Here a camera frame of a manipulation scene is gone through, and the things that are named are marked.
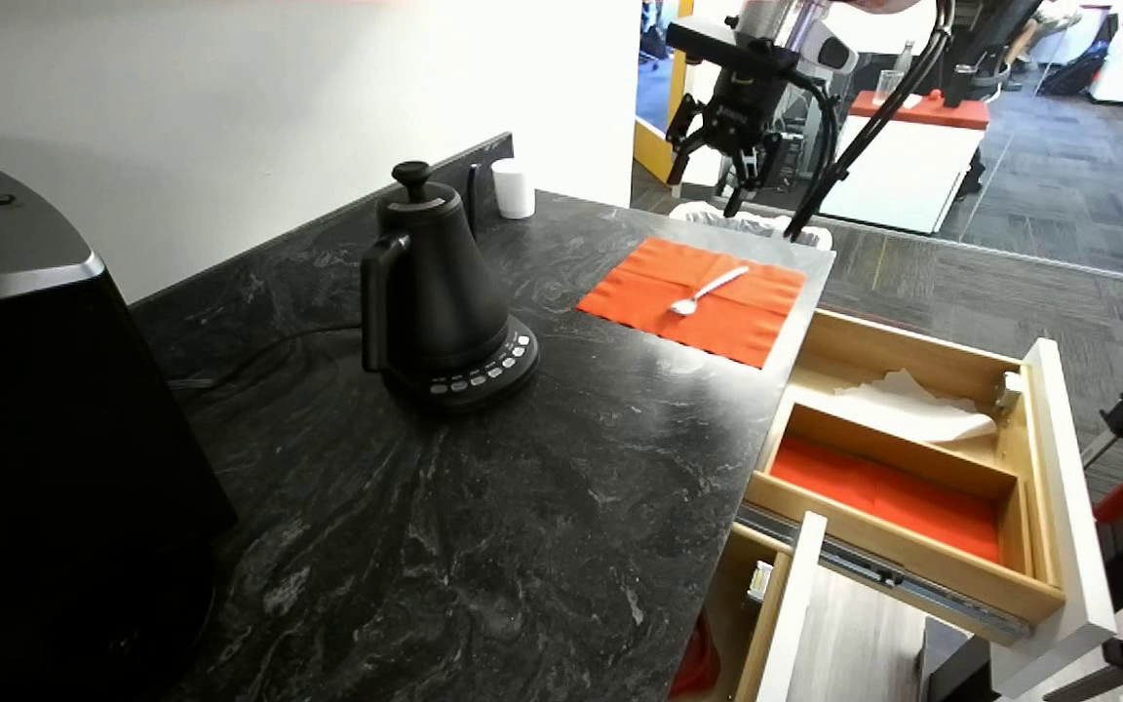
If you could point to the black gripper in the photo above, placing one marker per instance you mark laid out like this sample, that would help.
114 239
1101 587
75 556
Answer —
742 105

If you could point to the white spoon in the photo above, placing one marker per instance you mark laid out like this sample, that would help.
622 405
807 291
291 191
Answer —
719 282

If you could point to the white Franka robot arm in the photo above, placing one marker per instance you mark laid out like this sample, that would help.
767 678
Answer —
769 20

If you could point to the orange place mat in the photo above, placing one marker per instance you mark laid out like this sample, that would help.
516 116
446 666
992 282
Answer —
742 319

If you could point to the orange drawer liner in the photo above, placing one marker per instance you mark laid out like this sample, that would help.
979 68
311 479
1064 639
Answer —
888 492

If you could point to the small white-fronted drawer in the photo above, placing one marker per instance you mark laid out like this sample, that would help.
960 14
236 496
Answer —
789 625

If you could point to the red item in small drawer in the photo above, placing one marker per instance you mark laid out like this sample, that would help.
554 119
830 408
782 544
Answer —
698 666

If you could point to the wooden drawer with compartments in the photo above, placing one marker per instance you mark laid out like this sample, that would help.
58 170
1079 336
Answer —
1068 521

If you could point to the white cabinet red top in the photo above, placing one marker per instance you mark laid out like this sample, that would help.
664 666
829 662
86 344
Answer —
914 176

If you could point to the white ceramic mug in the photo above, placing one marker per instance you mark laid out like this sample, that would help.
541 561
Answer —
511 193

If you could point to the black gooseneck electric kettle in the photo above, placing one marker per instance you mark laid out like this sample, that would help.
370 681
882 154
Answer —
437 300

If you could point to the black office chair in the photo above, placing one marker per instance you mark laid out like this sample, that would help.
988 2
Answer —
996 45

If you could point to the white folded cloth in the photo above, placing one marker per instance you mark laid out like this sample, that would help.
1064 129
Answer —
914 413

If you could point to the black pod coffee machine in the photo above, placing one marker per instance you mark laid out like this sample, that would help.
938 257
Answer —
66 492

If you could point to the yellow door frame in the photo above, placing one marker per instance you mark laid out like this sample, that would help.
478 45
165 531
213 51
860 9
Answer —
660 105

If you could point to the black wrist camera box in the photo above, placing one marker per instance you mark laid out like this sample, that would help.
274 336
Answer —
750 51

